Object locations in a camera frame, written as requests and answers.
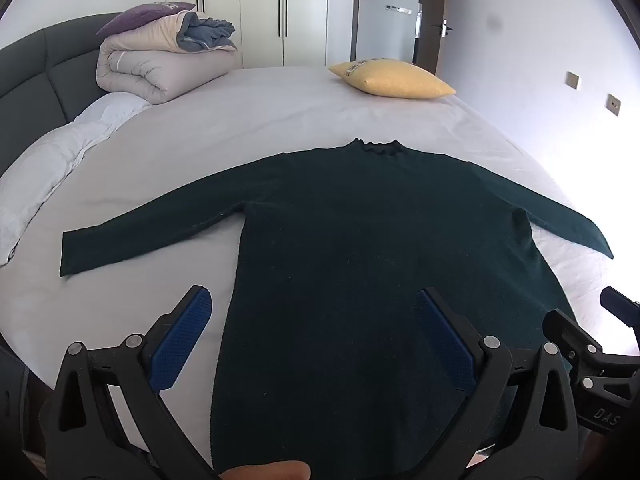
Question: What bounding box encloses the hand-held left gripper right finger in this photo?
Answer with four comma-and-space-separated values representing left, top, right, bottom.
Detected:
415, 287, 581, 480

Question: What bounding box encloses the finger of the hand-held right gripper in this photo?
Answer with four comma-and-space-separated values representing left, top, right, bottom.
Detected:
599, 286, 640, 332
544, 309, 604, 377

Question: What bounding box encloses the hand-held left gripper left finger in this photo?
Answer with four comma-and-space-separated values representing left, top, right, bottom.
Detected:
37, 285, 221, 480

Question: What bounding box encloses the dark green sweater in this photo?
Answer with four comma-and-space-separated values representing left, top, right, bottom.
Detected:
59, 138, 615, 480

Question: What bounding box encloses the person's left hand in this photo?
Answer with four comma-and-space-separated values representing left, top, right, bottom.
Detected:
219, 460, 312, 480

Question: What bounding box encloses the yellow pillow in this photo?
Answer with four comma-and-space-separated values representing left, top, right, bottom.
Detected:
328, 58, 457, 100

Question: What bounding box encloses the beige folded duvet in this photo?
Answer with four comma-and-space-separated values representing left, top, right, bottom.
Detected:
96, 9, 239, 106

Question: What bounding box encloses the dark grey padded headboard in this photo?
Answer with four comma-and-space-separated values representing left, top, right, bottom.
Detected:
0, 14, 123, 176

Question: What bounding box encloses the blue grey folded blanket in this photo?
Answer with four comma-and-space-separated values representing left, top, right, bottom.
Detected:
181, 10, 237, 53

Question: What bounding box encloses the purple pillow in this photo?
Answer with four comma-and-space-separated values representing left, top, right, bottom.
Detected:
96, 2, 197, 37

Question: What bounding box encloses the white wardrobe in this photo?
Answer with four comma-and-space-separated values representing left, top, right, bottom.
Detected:
165, 0, 358, 69

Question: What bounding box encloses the dark brown door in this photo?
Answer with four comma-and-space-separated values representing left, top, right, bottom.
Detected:
416, 0, 454, 69

